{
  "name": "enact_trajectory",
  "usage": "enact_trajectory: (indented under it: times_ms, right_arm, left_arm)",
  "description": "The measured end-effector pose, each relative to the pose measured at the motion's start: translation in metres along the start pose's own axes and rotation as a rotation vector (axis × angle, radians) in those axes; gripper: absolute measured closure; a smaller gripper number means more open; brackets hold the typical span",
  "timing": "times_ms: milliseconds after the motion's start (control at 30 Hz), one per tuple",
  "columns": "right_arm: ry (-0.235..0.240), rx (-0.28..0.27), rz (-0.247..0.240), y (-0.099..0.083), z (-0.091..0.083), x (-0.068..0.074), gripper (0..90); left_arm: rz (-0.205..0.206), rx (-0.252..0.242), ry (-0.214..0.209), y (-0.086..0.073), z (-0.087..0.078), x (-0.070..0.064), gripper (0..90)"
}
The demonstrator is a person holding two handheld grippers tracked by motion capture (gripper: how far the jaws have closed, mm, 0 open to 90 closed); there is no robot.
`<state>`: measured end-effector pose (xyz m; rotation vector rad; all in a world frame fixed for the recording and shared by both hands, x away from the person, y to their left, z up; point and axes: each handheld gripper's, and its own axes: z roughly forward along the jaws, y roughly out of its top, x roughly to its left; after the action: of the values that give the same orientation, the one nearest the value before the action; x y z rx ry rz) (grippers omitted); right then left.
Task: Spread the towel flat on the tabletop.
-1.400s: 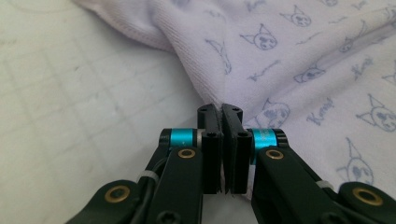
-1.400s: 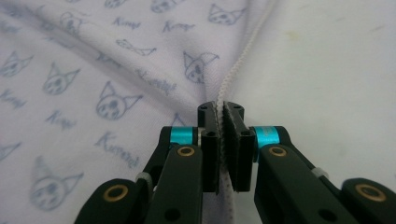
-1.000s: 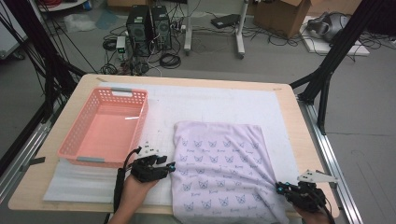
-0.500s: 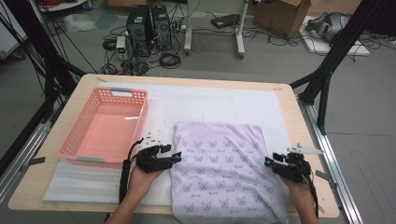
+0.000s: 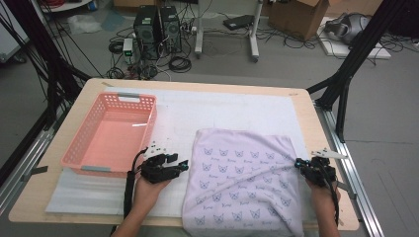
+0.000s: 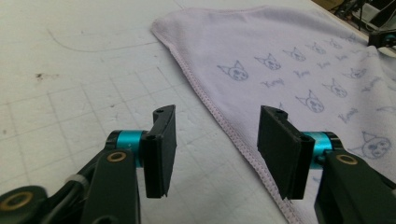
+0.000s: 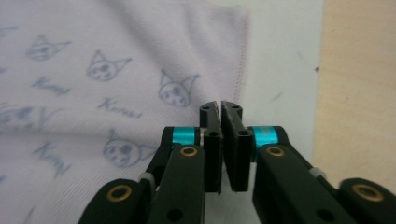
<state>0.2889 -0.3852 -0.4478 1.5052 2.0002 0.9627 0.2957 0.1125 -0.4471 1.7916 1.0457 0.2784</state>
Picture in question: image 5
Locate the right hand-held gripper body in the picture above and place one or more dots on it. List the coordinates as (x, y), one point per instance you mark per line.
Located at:
(319, 173)

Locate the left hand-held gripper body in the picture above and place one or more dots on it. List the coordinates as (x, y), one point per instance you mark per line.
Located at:
(156, 171)

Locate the pink plastic basket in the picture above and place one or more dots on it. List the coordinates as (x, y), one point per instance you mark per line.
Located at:
(112, 144)

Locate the lilac printed towel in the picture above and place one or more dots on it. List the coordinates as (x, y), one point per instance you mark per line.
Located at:
(243, 184)

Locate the person's left hand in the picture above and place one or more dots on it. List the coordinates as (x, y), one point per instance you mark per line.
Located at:
(148, 194)

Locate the person's right hand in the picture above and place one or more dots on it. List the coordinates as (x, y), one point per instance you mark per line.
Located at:
(322, 197)

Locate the white grid mat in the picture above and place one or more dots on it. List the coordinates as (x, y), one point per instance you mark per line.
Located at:
(230, 105)

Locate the white foam board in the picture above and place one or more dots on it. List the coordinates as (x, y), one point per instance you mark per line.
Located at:
(336, 49)

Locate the small white device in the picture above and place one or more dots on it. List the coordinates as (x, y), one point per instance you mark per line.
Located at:
(127, 46)

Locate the black computer tower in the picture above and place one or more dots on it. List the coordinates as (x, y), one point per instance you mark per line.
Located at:
(146, 29)
(171, 28)

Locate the white rolling stand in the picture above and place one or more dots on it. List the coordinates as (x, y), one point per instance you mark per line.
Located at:
(254, 36)

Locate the grey and black device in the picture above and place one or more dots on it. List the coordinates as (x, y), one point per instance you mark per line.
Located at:
(346, 28)

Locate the open cardboard box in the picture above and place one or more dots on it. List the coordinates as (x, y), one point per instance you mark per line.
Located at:
(296, 18)

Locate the flat black box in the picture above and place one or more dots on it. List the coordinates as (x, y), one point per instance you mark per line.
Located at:
(237, 22)

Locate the clear plastic bag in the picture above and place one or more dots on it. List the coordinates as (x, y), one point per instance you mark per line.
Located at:
(84, 23)

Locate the white round table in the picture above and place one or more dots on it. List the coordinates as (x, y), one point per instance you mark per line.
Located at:
(70, 6)

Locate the white cabinet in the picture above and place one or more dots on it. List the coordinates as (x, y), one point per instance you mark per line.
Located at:
(10, 42)

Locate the grey metal bracket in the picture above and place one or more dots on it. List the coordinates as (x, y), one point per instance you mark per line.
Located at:
(349, 191)
(36, 171)

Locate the aluminium rail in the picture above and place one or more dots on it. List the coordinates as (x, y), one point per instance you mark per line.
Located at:
(19, 171)
(369, 220)

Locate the black metal frame strut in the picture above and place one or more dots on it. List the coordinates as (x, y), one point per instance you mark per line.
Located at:
(39, 42)
(362, 42)

